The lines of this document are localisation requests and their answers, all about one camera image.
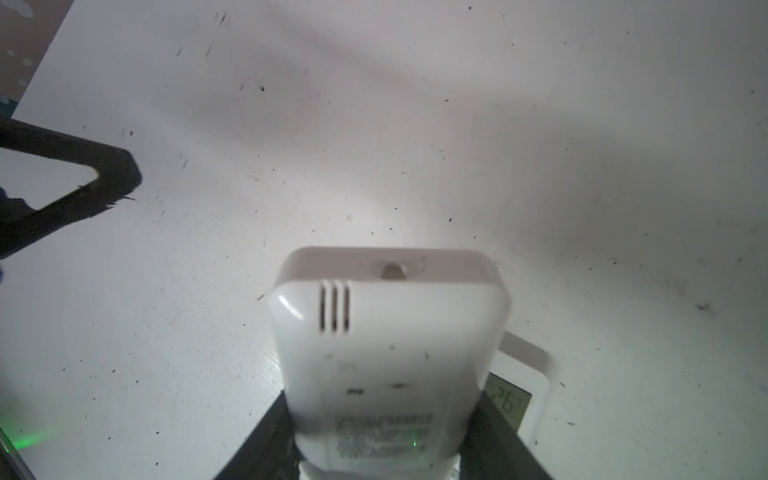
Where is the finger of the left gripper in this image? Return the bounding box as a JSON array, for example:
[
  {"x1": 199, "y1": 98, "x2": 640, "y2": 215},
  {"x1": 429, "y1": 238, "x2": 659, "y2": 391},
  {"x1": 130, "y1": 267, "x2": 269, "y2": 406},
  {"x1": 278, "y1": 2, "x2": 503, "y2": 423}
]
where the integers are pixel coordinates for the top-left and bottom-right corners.
[{"x1": 1, "y1": 118, "x2": 142, "y2": 259}]

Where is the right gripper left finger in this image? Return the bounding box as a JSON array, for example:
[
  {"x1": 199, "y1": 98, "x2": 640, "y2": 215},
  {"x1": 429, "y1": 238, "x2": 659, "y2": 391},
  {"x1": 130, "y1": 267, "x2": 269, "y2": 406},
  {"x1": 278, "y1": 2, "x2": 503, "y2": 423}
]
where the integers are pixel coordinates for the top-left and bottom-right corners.
[{"x1": 214, "y1": 391, "x2": 302, "y2": 480}]

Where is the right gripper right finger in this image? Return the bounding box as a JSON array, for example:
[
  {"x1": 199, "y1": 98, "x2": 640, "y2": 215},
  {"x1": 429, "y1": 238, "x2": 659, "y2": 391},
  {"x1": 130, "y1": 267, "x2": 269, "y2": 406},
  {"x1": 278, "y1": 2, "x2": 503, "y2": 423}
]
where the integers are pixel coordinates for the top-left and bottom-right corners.
[{"x1": 459, "y1": 393, "x2": 552, "y2": 480}]

